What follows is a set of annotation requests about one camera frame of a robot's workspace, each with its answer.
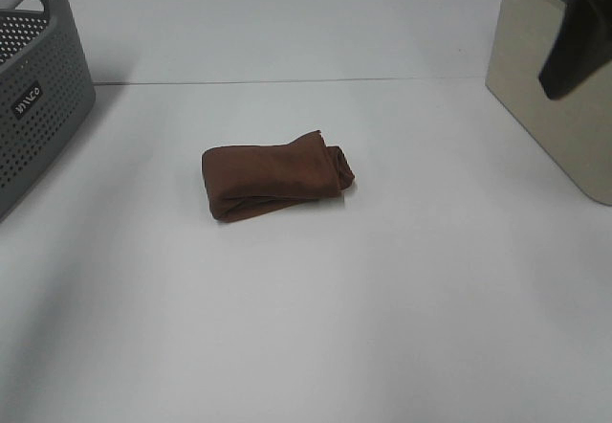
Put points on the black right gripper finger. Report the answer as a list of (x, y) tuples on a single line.
[(582, 47)]

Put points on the brown towel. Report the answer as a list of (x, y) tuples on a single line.
[(245, 181)]

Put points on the beige storage box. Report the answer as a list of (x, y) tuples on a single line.
[(574, 131)]

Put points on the grey perforated plastic basket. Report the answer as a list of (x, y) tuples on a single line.
[(46, 93)]

